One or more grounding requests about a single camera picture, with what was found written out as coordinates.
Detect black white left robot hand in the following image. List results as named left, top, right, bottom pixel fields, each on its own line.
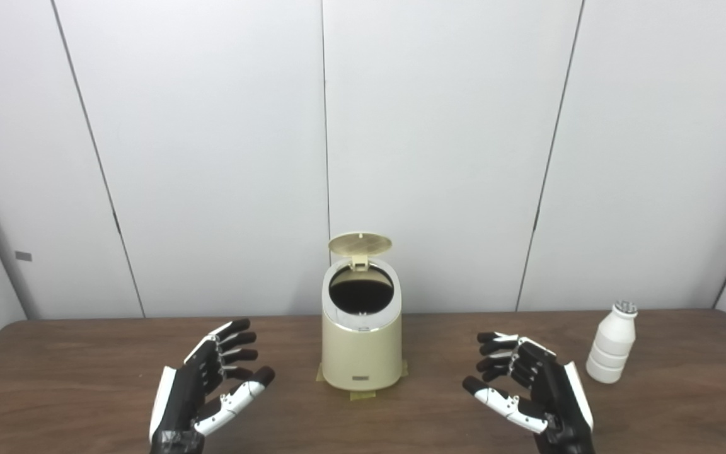
left=149, top=318, right=276, bottom=454

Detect round cream bin lid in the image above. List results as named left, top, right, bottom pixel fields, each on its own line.
left=328, top=232, right=393, bottom=272

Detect cream-colored lidded bin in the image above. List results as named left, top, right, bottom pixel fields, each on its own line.
left=321, top=232, right=403, bottom=392

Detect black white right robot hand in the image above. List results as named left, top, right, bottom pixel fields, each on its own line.
left=462, top=332, right=596, bottom=454

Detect small white plastic bottle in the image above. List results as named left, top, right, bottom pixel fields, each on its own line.
left=585, top=300, right=639, bottom=384

